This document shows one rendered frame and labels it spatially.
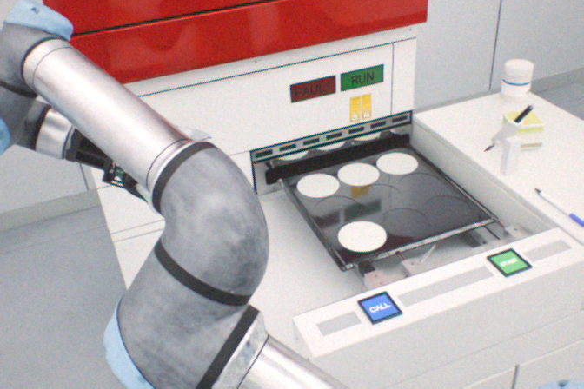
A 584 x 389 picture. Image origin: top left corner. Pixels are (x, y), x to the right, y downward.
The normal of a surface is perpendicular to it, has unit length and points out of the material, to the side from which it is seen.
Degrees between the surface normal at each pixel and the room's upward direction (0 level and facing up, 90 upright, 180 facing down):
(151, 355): 66
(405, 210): 0
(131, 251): 90
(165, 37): 90
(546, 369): 90
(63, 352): 0
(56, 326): 0
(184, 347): 54
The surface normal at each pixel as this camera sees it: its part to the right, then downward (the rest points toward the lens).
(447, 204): -0.07, -0.84
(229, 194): 0.47, -0.50
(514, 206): -0.93, 0.25
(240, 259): 0.57, 0.04
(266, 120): 0.36, 0.48
